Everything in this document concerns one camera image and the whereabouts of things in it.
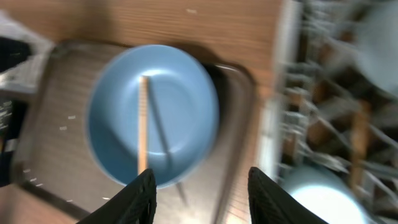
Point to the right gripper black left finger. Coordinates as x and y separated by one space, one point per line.
136 203

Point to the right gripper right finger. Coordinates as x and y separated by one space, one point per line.
270 204

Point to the light blue cup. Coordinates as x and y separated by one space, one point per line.
324 194

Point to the dark blue plate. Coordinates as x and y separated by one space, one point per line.
183 114

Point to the wooden chopstick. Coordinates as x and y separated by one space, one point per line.
142 120

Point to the light blue bowl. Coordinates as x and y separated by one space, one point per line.
377 46

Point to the grey dishwasher rack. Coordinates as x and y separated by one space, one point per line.
324 111

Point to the black waste tray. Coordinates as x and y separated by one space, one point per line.
12 117

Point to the brown serving tray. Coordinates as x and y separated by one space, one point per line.
54 160

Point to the clear plastic bin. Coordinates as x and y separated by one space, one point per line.
26 76

